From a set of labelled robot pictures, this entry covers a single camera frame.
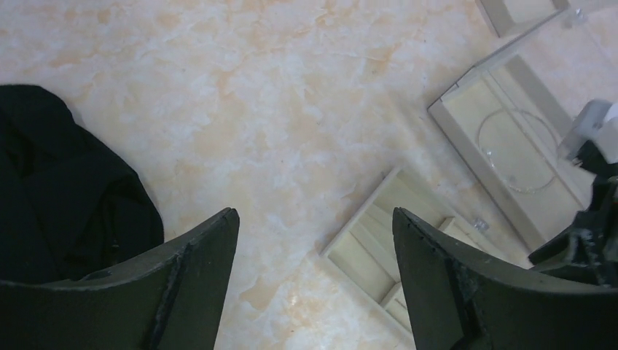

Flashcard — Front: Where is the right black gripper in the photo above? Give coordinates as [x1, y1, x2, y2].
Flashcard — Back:
[528, 141, 617, 287]

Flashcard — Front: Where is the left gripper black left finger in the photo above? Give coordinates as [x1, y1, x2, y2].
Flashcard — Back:
[1, 208, 240, 349]

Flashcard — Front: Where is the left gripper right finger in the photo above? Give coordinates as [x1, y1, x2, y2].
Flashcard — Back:
[392, 207, 617, 349]

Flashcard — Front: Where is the small silver stud earring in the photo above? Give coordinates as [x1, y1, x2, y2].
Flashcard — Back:
[472, 217, 489, 233]

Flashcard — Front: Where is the beige slotted ring tray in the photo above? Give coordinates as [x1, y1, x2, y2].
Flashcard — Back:
[321, 168, 503, 338]

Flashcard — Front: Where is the silver bangle bracelet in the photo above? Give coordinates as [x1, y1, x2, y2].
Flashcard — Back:
[477, 108, 563, 195]

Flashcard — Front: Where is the clear plastic box cover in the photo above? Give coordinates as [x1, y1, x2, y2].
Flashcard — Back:
[429, 7, 617, 250]

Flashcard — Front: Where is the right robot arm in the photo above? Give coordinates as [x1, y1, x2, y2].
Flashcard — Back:
[528, 99, 617, 288]

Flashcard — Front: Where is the black cloth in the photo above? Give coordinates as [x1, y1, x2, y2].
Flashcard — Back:
[1, 85, 164, 284]

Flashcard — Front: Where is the beige compartment tray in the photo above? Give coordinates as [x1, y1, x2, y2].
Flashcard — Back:
[477, 0, 569, 37]

